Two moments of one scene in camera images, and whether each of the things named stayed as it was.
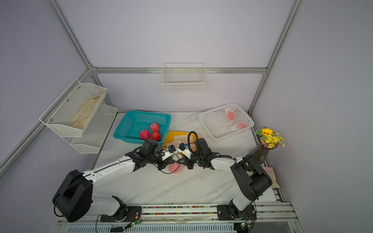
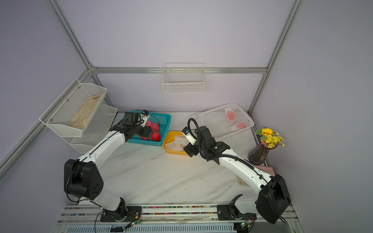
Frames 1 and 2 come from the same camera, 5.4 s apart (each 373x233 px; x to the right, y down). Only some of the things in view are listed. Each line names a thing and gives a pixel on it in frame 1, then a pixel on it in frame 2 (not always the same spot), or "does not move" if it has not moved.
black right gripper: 190,164 → 190,149
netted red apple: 144,135 does not move
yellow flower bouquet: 268,139 does not move
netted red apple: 156,136 does not move
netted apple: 155,127 does not move
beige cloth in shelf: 80,120 does not move
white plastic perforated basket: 226,122 does not move
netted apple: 172,167 → 149,124
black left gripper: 166,162 → 146,131
